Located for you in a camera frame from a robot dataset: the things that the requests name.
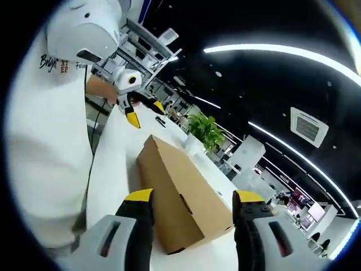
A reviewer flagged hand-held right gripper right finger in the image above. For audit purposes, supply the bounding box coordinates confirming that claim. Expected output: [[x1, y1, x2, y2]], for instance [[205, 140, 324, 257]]
[[232, 189, 320, 271]]

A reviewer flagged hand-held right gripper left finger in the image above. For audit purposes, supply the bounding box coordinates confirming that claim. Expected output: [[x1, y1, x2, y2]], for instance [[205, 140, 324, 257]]
[[67, 188, 155, 271]]

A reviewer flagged brown cardboard shoe box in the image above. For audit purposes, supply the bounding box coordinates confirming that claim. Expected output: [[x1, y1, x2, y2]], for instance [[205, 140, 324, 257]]
[[137, 134, 235, 256]]

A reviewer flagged white storage shelf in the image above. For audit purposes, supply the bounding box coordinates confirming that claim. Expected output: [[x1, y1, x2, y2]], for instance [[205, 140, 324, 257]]
[[91, 18, 183, 85]]

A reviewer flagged white slatted appliance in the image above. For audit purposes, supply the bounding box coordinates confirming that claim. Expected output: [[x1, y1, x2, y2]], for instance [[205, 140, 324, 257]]
[[157, 27, 179, 46]]

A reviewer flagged potted green plant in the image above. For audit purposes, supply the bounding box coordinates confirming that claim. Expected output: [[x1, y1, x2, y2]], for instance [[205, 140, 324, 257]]
[[184, 111, 226, 159]]

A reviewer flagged white chest-worn device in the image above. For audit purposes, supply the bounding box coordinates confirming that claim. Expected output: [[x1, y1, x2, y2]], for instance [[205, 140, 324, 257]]
[[46, 0, 121, 65]]

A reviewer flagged group of white office chairs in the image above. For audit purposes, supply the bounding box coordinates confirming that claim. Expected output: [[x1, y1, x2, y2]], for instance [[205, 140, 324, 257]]
[[306, 230, 332, 260]]

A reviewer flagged curved ceiling light strip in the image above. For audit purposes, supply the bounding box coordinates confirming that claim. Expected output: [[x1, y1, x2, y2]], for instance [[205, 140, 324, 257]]
[[202, 43, 361, 84], [248, 121, 353, 220]]

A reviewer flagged ceiling air conditioner vent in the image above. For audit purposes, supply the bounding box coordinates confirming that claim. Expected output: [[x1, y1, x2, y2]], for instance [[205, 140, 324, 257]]
[[290, 106, 329, 148]]

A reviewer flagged black cable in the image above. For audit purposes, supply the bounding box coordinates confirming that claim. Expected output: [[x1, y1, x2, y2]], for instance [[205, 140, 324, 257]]
[[83, 64, 111, 215]]

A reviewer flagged dark red wall screen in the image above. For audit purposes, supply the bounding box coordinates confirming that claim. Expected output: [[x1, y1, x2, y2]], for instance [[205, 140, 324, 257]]
[[292, 187, 312, 211]]

